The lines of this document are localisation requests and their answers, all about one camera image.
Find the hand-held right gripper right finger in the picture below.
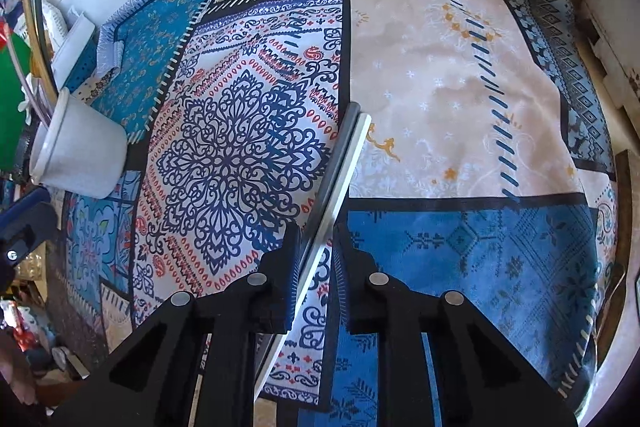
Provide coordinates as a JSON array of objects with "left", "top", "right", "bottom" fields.
[{"left": 331, "top": 224, "right": 579, "bottom": 427}]

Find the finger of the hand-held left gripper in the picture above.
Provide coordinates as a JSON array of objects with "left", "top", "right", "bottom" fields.
[
  {"left": 0, "top": 203, "right": 60, "bottom": 278},
  {"left": 0, "top": 187, "right": 52, "bottom": 230}
]

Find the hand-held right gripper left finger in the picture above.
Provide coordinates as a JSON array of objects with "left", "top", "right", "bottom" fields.
[{"left": 50, "top": 224, "right": 304, "bottom": 427}]

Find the white cup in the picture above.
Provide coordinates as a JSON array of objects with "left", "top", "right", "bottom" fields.
[{"left": 29, "top": 88, "right": 129, "bottom": 199}]

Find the grey chopstick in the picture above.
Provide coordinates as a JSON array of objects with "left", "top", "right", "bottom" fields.
[{"left": 299, "top": 102, "right": 362, "bottom": 268}]

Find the orange chopstick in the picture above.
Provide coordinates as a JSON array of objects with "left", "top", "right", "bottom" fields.
[{"left": 20, "top": 0, "right": 59, "bottom": 98}]

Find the teal chopstick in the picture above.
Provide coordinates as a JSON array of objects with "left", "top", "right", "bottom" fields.
[{"left": 32, "top": 0, "right": 54, "bottom": 64}]

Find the person's left hand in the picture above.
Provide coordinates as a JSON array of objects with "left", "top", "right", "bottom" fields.
[{"left": 0, "top": 334, "right": 39, "bottom": 408}]

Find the green cutting board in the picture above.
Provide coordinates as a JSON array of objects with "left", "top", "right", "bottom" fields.
[{"left": 0, "top": 32, "right": 37, "bottom": 174}]

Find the white plastic tub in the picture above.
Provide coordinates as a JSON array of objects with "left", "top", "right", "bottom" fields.
[{"left": 39, "top": 4, "right": 97, "bottom": 78}]

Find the patterned patchwork tablecloth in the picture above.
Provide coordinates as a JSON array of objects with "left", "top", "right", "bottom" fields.
[{"left": 47, "top": 0, "right": 621, "bottom": 427}]

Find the white rice cooker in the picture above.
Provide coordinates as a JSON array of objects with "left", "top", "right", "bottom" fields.
[{"left": 580, "top": 0, "right": 640, "bottom": 120}]

